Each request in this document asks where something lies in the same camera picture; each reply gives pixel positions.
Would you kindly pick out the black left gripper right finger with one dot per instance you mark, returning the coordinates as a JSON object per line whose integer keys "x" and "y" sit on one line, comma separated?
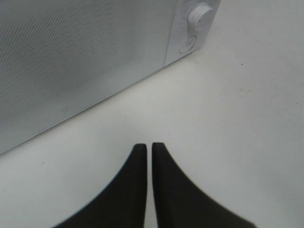
{"x": 179, "y": 203}

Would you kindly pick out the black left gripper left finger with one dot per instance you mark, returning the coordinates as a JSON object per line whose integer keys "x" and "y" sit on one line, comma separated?
{"x": 122, "y": 203}

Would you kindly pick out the round door release button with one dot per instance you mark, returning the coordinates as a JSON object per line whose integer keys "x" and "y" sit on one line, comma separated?
{"x": 188, "y": 44}

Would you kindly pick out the white microwave oven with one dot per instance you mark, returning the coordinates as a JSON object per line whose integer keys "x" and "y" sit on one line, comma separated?
{"x": 194, "y": 28}

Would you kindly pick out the lower white timer knob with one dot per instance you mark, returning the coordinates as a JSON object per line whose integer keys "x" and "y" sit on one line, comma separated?
{"x": 200, "y": 16}

